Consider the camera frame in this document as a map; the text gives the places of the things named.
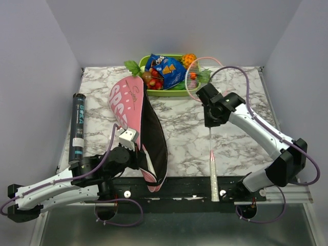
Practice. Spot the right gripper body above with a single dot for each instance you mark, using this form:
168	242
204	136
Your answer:
210	120

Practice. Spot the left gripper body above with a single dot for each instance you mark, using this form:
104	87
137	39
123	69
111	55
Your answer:
133	162

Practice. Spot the pink badminton racket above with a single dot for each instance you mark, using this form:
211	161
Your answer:
200	64

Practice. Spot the pink racket bag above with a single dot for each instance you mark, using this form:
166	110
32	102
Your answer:
131	106

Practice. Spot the black shuttlecock tube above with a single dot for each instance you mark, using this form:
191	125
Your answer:
76	145

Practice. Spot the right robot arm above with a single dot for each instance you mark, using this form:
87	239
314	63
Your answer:
288	155

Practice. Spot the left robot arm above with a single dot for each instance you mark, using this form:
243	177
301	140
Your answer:
90	179

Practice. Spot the pink toy vegetable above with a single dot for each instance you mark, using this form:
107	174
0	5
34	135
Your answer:
192	84

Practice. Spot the green fake leaf right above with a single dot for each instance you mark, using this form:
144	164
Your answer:
204	76

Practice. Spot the green fake leaf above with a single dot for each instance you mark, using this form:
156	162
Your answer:
204	76
133	67

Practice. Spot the toy carrot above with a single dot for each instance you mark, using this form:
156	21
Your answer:
193	75

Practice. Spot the blue chips bag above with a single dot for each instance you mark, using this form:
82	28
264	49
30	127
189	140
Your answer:
169	71

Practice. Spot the toy pineapple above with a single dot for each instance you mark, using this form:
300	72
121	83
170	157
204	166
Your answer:
187	59

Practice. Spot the red toy berries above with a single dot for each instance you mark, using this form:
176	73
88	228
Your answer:
156	80

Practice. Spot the brown toy fruit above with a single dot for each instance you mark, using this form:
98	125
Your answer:
146	76

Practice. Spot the green plastic bin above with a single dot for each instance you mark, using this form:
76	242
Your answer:
170	92

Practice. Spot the green fake leaf left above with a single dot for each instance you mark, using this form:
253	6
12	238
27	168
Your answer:
133	67

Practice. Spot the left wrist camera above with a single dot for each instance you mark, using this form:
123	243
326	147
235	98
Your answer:
128	138

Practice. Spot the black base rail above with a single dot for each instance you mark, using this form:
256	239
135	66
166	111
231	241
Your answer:
179	195

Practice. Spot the white racket handle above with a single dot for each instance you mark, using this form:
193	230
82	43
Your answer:
213	179

